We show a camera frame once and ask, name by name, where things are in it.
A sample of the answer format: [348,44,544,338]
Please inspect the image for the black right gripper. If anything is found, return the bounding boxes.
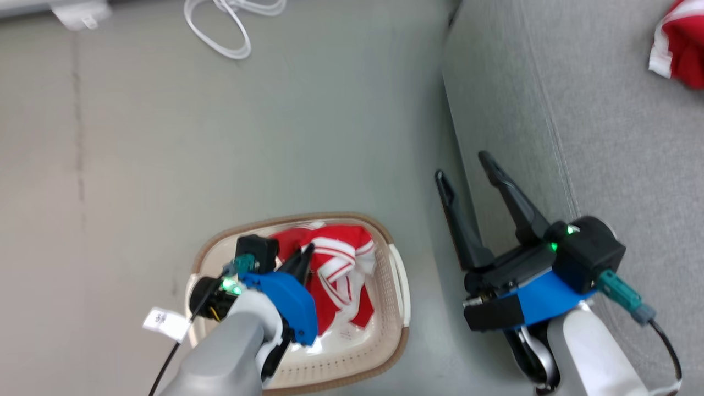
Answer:
[434,151,628,299]

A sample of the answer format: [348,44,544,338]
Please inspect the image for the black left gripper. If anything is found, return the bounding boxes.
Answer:
[189,243,316,321]

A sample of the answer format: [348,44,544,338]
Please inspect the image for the red white striped garment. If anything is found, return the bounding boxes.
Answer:
[269,223,378,337]
[648,0,704,91]

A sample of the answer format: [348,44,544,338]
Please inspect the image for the grey fabric sofa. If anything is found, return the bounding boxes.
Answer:
[442,0,704,396]

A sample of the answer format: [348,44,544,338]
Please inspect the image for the beige plastic laundry basket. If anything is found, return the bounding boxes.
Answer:
[184,212,412,395]

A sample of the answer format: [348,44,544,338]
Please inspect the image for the white power adapter box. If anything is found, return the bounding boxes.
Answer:
[50,0,113,31]

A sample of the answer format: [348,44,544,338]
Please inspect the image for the blue right camera mount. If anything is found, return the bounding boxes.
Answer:
[510,268,598,331]

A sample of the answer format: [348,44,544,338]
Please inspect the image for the white cable label tag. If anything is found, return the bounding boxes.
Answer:
[142,306,191,344]

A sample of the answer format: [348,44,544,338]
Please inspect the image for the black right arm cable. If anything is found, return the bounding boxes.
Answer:
[596,268,684,388]

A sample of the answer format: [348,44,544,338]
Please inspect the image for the white coiled power cable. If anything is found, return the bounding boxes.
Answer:
[183,0,288,60]

